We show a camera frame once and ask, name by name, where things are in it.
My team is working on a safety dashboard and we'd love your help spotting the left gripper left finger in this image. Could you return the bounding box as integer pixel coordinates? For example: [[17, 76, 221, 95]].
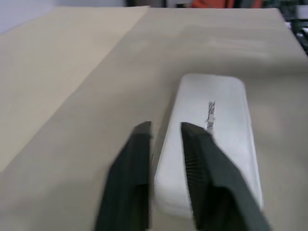
[[95, 121, 154, 231]]

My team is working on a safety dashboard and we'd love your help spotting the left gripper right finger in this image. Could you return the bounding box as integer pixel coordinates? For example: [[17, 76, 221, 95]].
[[180, 122, 273, 231]]

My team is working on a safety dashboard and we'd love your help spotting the white plastic pencil case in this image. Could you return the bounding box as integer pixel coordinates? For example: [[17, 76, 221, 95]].
[[154, 73, 264, 216]]

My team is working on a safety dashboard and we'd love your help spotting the orange red background object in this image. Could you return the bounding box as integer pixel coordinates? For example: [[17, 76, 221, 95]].
[[192, 0, 263, 9]]

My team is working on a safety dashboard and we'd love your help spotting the dark background furniture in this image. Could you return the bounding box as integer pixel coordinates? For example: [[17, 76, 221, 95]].
[[282, 0, 308, 52]]

